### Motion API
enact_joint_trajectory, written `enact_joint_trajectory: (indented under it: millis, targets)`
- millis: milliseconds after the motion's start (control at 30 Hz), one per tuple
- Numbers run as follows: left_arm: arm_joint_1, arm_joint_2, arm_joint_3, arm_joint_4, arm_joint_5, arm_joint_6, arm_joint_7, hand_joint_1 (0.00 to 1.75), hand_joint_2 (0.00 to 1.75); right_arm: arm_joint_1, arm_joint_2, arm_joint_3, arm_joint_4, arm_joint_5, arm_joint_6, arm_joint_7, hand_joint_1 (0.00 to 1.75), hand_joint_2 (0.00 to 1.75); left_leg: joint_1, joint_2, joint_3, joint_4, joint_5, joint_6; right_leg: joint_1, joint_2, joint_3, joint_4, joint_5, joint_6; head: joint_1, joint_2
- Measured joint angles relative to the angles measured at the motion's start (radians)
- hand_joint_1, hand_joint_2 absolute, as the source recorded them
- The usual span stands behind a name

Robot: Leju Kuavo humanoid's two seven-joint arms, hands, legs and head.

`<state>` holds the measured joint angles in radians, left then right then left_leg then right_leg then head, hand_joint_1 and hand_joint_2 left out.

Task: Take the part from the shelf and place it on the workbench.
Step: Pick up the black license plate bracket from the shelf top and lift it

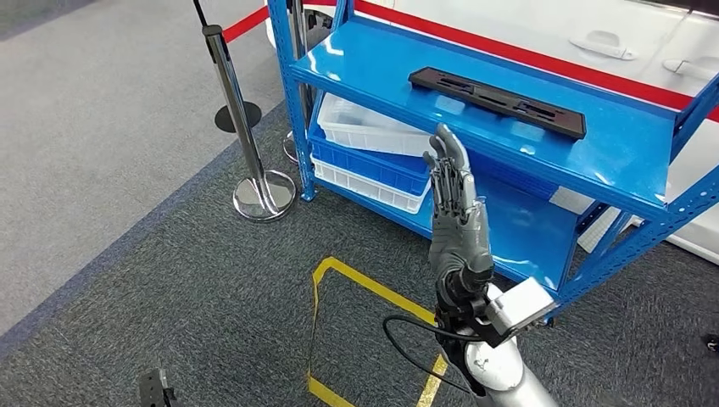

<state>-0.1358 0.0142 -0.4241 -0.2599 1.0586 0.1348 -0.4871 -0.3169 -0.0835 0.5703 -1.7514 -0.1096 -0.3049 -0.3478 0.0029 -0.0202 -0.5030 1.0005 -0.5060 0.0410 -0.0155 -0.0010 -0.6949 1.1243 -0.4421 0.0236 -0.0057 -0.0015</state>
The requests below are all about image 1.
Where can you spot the chrome stanchion post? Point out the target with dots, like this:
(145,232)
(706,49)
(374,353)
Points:
(241,118)
(289,149)

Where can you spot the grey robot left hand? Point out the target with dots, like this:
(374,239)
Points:
(154,390)

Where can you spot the red barrier belt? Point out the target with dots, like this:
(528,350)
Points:
(505,53)

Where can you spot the white car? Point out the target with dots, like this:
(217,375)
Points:
(505,22)

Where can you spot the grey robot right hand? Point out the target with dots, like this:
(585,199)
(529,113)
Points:
(458,241)

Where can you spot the black plastic frame part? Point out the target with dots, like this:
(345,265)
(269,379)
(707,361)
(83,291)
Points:
(421,77)

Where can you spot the thin black post with base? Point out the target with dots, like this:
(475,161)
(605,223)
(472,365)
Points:
(251,117)

